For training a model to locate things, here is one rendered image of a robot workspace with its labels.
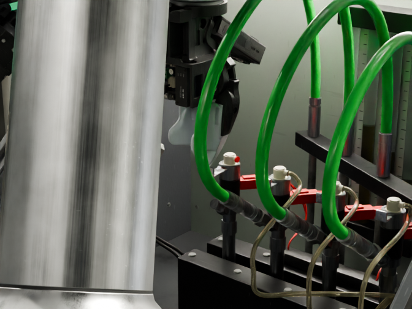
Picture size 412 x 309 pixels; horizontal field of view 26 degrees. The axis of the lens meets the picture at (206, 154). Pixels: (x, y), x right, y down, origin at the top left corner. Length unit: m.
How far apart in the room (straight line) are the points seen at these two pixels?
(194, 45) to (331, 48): 0.38
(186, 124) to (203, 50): 0.10
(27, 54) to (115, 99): 0.05
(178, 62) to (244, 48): 0.11
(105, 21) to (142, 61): 0.03
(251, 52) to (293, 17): 0.29
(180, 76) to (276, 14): 0.42
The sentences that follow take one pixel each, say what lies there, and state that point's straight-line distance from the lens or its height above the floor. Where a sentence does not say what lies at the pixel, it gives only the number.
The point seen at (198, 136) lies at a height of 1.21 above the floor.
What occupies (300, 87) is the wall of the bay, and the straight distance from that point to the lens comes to 1.42.
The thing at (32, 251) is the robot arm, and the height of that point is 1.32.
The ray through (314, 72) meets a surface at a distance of 1.29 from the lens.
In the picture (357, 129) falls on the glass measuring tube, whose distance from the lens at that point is 1.37.
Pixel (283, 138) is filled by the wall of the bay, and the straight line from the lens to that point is 1.46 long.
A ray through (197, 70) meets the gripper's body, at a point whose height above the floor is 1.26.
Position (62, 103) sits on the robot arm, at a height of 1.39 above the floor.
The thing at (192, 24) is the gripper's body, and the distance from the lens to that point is 1.04.
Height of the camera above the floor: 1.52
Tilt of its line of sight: 20 degrees down
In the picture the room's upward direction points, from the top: straight up
